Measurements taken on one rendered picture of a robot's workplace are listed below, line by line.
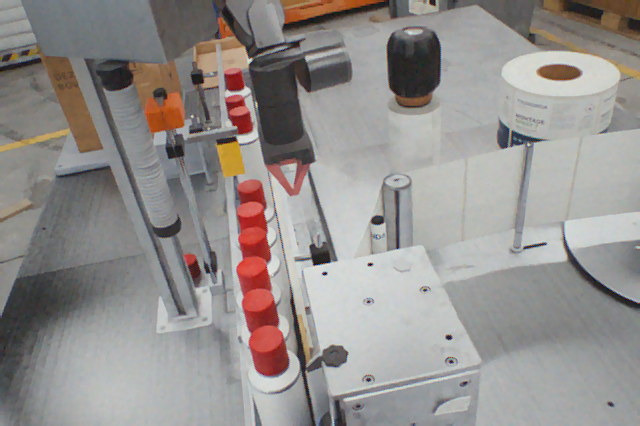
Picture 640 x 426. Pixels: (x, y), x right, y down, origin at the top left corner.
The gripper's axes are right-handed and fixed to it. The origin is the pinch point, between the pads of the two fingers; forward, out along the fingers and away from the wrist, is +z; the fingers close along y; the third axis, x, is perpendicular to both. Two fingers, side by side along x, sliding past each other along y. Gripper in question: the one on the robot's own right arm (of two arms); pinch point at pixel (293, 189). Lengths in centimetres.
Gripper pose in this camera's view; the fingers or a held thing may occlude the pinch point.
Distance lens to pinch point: 82.9
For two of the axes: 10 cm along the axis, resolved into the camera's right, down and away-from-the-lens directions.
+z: 1.2, 8.0, 5.9
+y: -1.8, -5.7, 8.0
